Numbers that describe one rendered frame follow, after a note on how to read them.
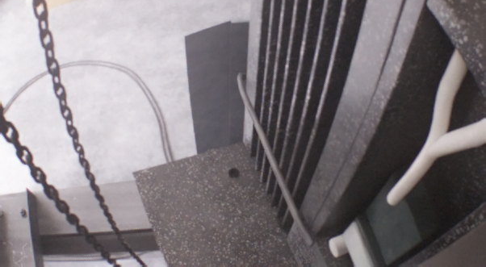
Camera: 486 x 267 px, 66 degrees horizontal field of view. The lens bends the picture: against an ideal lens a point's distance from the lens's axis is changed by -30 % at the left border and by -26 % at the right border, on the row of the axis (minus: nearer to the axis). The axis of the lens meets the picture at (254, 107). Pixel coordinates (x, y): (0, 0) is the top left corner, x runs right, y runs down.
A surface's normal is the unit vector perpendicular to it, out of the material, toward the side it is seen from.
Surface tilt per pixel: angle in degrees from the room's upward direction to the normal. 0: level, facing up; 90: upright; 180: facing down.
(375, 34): 90
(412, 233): 90
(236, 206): 0
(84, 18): 0
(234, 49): 90
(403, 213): 90
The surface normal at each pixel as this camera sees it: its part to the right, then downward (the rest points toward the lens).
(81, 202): 0.04, -0.52
